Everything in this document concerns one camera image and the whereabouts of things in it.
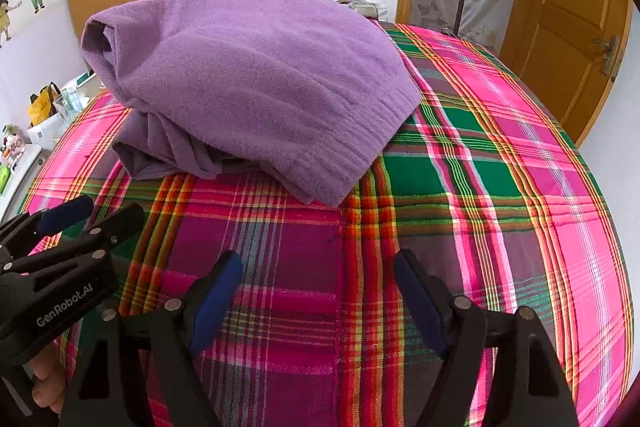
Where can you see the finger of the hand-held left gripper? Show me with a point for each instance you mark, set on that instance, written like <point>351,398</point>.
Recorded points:
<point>65,212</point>
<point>120,222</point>

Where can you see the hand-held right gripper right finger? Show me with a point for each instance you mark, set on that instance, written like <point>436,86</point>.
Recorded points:
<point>422,302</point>

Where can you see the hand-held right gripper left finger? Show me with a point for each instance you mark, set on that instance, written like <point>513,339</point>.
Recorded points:
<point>212,307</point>

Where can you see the purple knit garment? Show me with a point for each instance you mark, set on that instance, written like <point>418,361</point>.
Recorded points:
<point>260,82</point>

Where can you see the person's left hand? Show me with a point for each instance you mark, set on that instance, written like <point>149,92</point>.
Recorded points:
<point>47,377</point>

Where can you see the white paper bag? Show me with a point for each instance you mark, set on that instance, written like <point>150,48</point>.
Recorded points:
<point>45,134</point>

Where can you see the colourful snack packet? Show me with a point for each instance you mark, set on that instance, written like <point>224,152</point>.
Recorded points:
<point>12,147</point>

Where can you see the yellow gift bag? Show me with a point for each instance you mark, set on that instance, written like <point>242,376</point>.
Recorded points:
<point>42,107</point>

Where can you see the pink green plaid cloth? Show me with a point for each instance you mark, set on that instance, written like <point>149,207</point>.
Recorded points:
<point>500,157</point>

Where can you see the grey parcel bags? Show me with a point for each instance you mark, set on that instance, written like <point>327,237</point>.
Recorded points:
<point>370,9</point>

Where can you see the wooden door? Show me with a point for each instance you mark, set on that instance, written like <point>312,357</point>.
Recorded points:
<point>560,7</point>

